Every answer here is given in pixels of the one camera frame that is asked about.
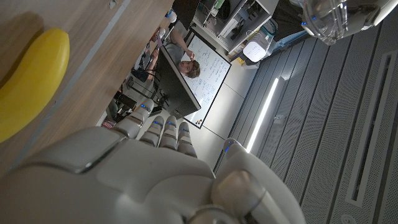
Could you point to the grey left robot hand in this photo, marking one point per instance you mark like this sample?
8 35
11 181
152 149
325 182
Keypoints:
370 14

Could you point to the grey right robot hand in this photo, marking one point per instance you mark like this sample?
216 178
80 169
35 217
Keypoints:
140 186

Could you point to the yellow toy banana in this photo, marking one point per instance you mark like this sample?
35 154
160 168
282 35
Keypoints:
34 84

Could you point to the black computer monitor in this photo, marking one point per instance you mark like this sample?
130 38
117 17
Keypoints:
174 87

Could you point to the small white box device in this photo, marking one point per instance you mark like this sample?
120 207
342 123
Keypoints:
255 51

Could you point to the white shelf unit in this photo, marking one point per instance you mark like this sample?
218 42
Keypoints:
236 18

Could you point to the seated person grey shirt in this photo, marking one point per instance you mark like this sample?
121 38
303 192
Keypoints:
178 54

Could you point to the white ceiling light strip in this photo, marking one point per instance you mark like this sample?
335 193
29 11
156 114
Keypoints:
262 113

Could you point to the whiteboard with black frame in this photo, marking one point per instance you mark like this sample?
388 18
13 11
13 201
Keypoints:
211 71

